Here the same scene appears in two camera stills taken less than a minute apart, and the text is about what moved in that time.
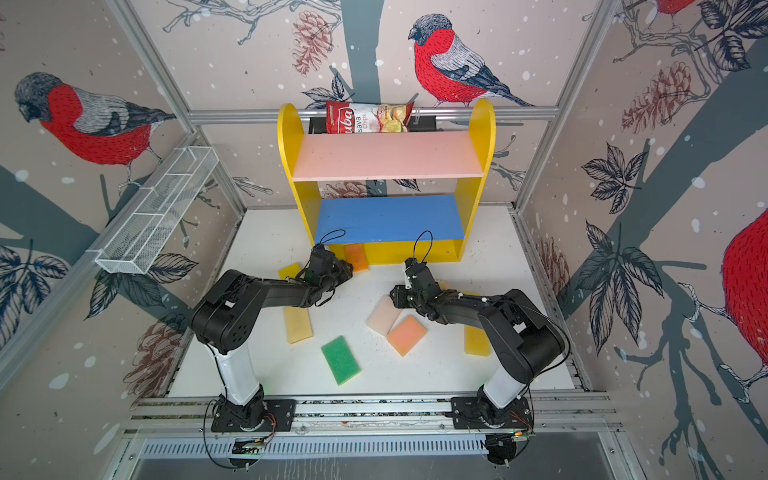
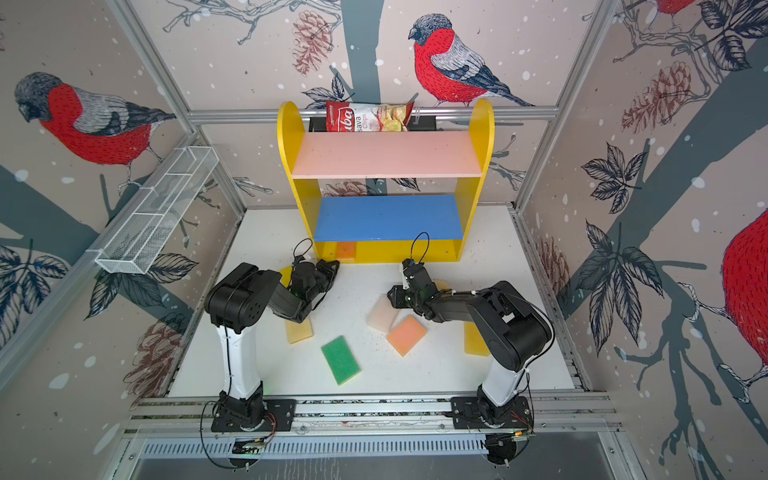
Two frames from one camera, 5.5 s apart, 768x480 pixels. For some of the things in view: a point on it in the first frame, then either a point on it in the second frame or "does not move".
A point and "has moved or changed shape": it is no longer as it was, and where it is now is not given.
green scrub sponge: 340,359 does not move
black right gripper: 398,297 does not move
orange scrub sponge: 356,253 has moved or changed shape
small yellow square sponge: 290,271 does not move
